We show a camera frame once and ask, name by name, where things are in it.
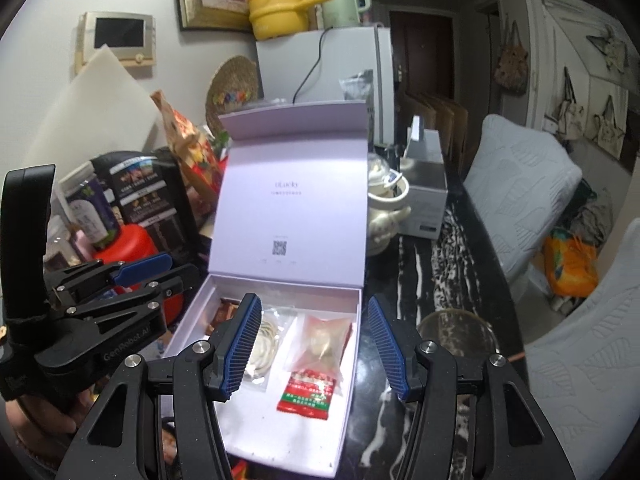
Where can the person's left hand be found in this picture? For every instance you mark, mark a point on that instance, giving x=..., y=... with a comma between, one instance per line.
x=35, y=425

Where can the red green snack packet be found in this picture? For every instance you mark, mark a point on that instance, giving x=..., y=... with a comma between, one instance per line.
x=305, y=392

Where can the orange bag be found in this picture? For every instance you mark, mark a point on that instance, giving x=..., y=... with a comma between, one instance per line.
x=570, y=265

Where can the lavender gift box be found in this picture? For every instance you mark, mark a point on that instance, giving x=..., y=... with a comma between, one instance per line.
x=285, y=210

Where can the pink translucent bag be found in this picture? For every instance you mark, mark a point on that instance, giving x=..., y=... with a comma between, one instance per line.
x=320, y=342

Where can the wall intercom panel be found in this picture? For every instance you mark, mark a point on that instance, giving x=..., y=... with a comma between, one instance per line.
x=117, y=32

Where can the glass pitcher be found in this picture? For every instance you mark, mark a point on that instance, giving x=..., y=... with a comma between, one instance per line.
x=455, y=330

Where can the silver box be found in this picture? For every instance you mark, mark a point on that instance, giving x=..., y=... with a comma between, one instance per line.
x=425, y=200

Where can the grey chair cover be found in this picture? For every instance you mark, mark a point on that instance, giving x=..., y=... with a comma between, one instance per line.
x=520, y=185
x=585, y=370

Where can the far grey chair cover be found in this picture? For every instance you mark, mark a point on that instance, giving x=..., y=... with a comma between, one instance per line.
x=520, y=185

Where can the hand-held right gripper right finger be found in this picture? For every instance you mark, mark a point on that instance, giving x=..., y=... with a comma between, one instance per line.
x=392, y=355

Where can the star shaped wall hanging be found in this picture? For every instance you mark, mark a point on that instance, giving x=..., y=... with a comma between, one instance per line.
x=610, y=50

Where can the clear bag of white rings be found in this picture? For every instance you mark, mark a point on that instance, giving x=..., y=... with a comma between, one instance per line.
x=267, y=345

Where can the brown snack packet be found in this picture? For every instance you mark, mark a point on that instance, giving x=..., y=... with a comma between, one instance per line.
x=227, y=312

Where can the green electric kettle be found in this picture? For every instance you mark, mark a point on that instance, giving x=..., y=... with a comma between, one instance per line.
x=340, y=2

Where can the yellow pot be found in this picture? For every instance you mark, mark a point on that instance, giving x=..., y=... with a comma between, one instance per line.
x=277, y=15

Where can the jar with purple label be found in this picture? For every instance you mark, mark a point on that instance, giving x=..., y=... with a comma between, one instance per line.
x=92, y=215

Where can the grey clothes pile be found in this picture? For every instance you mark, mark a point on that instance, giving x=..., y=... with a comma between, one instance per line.
x=595, y=215

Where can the white teapot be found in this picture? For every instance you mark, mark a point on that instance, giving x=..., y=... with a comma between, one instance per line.
x=385, y=220

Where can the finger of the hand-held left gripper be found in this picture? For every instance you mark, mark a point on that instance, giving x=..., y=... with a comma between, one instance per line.
x=142, y=267
x=150, y=296

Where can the white foam board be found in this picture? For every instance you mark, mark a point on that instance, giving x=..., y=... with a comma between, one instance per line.
x=95, y=110

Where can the white tote bag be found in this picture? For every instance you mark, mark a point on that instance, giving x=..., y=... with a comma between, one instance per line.
x=567, y=115

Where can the brown tote bag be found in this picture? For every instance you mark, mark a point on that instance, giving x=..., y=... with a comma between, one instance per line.
x=512, y=67

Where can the woven straw fan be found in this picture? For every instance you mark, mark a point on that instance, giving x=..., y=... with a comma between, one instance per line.
x=232, y=80

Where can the dark wooden door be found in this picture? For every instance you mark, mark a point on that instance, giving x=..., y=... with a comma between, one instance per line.
x=425, y=50

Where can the red plastic stool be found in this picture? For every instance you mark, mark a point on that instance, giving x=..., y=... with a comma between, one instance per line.
x=137, y=245

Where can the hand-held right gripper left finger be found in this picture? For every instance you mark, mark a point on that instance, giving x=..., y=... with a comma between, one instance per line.
x=240, y=355

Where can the near grey chair cover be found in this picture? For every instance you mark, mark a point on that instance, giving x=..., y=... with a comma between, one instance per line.
x=585, y=370

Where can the star print tote bag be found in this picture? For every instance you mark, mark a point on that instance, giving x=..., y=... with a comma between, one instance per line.
x=607, y=130

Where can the brown cardboard sheets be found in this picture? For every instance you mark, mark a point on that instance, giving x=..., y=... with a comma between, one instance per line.
x=445, y=120

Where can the silver foil bag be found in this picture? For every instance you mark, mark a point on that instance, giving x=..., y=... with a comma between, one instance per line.
x=357, y=90

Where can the red printed gift bag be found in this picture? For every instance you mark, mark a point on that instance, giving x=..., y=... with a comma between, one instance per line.
x=187, y=140

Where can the white mini fridge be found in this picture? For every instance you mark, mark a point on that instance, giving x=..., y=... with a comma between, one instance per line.
x=280, y=70

